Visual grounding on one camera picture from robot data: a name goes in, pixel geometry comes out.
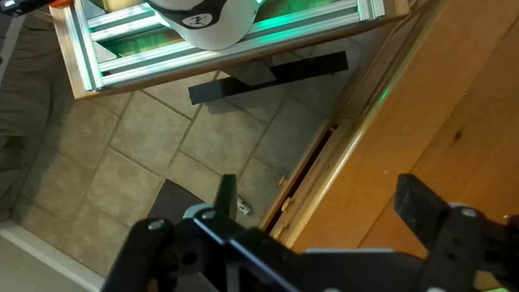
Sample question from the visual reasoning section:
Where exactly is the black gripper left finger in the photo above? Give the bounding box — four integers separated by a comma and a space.
214, 174, 237, 219

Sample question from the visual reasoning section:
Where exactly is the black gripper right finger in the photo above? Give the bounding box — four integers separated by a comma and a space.
394, 174, 449, 235

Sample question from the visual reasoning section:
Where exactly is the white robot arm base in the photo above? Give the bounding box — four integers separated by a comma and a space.
146, 0, 263, 50

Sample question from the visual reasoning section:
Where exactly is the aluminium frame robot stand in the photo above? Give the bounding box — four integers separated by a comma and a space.
50, 0, 412, 99

